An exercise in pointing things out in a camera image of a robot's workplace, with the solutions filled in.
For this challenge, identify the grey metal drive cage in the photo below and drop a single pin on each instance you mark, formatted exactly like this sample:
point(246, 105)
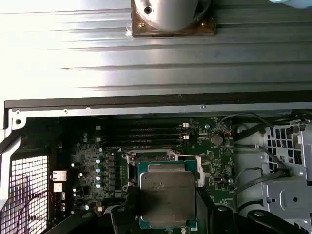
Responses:
point(287, 195)

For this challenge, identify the silver ethernet port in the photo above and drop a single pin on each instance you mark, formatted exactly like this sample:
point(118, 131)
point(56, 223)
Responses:
point(59, 176)

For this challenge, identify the RAM slot black clips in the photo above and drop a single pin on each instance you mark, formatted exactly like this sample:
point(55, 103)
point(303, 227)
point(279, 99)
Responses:
point(141, 133)
point(141, 144)

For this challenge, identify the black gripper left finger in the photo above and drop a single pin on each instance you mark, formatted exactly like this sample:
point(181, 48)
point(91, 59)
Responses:
point(123, 220)

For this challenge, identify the RAM slot white clips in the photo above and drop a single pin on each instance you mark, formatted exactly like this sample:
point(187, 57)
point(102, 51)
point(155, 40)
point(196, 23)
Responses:
point(141, 127)
point(141, 139)

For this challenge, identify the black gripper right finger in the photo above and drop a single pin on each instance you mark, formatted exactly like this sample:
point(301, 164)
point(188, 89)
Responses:
point(207, 214)

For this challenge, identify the CPU socket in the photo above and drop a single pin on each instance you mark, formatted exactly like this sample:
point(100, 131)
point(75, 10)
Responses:
point(128, 165)

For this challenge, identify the round coin cell battery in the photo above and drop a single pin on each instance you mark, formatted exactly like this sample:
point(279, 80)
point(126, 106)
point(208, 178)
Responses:
point(216, 139)

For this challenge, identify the green motherboard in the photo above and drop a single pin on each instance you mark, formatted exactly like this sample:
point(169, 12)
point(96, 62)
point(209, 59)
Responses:
point(214, 170)

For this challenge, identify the black PC case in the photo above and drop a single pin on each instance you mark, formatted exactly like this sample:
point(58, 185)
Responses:
point(146, 111)

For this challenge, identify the square brown base plate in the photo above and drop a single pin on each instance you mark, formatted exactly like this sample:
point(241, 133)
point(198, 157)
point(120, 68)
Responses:
point(207, 30)

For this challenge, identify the silver green CPU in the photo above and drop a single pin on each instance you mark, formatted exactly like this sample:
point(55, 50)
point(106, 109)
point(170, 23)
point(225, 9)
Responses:
point(168, 190)

